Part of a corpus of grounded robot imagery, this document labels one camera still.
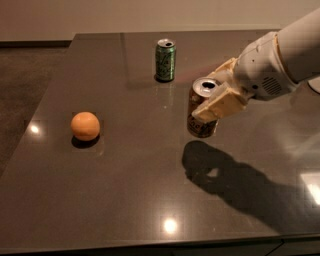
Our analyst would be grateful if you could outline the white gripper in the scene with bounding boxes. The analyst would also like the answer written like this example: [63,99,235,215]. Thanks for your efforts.
[202,32,298,120]

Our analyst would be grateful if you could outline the orange soda can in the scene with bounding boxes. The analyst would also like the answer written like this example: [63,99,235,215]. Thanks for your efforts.
[187,77,220,138]

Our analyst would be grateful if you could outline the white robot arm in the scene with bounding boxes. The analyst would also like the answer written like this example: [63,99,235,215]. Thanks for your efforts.
[192,9,320,123]

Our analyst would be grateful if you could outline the green soda can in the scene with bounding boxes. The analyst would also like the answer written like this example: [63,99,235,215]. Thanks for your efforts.
[155,38,176,82]

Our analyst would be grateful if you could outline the orange fruit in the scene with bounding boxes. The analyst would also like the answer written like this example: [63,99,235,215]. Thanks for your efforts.
[71,112,100,141]

